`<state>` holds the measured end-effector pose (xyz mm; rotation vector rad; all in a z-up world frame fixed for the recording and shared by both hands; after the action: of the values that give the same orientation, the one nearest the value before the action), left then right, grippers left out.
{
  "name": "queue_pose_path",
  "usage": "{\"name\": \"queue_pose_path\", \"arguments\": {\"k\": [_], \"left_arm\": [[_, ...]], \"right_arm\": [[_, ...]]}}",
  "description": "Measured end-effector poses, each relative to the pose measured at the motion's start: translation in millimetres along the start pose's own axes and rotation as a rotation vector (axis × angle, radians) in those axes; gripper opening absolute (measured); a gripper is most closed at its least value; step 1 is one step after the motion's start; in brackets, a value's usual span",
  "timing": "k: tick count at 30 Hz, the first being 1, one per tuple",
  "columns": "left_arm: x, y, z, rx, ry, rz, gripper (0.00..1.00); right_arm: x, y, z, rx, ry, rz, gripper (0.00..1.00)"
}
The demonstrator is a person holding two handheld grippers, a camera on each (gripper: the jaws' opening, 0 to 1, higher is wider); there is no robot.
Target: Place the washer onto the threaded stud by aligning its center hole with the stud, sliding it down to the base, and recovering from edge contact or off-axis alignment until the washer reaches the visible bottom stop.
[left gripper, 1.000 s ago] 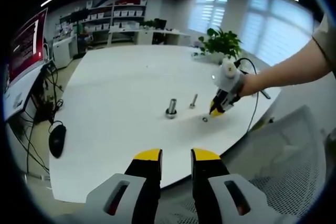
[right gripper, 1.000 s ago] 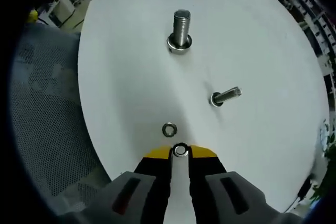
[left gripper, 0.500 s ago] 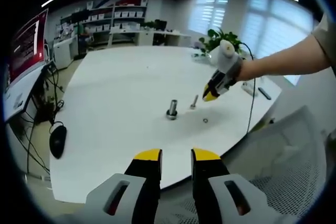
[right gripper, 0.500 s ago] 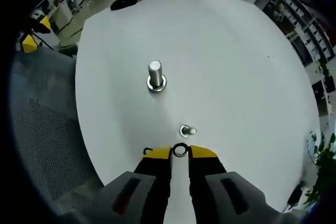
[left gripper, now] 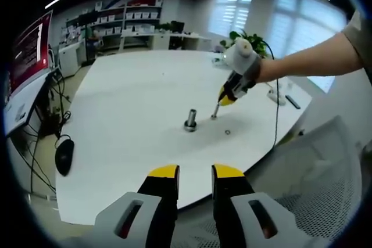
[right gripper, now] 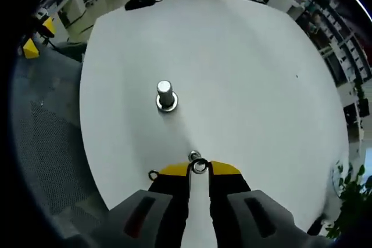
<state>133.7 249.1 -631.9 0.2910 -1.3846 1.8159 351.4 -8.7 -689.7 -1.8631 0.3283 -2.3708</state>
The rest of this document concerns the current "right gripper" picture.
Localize black computer mouse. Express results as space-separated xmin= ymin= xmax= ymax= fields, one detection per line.
xmin=124 ymin=0 xmax=155 ymax=11

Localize green potted plant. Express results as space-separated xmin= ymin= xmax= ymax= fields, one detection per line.
xmin=324 ymin=160 xmax=372 ymax=240

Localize white storage shelving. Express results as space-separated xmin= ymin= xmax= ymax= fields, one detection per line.
xmin=287 ymin=0 xmax=372 ymax=87

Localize thick threaded stud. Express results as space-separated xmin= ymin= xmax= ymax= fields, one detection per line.
xmin=155 ymin=79 xmax=179 ymax=113

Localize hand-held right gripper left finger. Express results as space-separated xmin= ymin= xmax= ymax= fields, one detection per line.
xmin=75 ymin=161 xmax=193 ymax=248

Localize white side desk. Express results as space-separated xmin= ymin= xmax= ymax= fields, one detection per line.
xmin=57 ymin=0 xmax=103 ymax=33

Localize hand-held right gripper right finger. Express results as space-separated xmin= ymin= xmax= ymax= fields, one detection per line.
xmin=207 ymin=160 xmax=331 ymax=248

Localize grey mesh office chair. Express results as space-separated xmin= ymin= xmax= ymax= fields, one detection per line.
xmin=11 ymin=41 xmax=117 ymax=240

